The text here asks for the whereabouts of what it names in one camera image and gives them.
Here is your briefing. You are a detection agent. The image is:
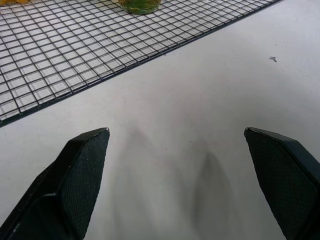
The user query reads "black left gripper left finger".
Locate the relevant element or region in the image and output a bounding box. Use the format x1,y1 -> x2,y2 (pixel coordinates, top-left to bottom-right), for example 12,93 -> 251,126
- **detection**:
0,127 -> 111,240

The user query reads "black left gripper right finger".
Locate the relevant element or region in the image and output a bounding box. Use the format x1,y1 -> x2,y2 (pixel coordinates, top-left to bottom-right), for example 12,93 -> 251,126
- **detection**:
243,126 -> 320,240

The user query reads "green glass jar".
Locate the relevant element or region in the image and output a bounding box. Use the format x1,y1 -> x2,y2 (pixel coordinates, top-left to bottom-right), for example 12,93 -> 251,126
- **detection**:
118,0 -> 161,14

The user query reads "yellow object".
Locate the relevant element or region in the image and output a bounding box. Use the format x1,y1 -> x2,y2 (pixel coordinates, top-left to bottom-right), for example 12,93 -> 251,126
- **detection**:
0,0 -> 38,6

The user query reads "black wire grid rack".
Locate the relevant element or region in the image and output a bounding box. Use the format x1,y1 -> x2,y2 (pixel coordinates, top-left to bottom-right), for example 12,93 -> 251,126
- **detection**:
0,0 -> 283,129

